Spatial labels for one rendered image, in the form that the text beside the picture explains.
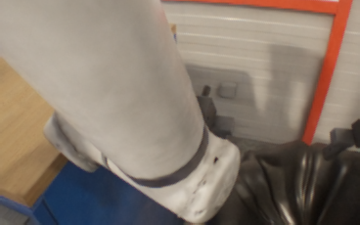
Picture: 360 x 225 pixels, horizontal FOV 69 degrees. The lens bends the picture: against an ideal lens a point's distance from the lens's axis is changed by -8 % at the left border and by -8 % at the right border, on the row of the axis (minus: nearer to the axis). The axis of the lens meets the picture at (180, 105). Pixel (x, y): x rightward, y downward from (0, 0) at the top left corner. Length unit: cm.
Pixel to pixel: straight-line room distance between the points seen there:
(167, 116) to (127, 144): 3
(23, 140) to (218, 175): 32
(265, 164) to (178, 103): 62
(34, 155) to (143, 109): 30
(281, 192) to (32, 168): 62
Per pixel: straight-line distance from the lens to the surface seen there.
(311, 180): 86
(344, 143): 56
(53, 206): 44
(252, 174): 73
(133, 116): 15
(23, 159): 43
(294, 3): 131
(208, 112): 50
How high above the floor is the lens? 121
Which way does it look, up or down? 37 degrees down
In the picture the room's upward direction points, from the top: 3 degrees counter-clockwise
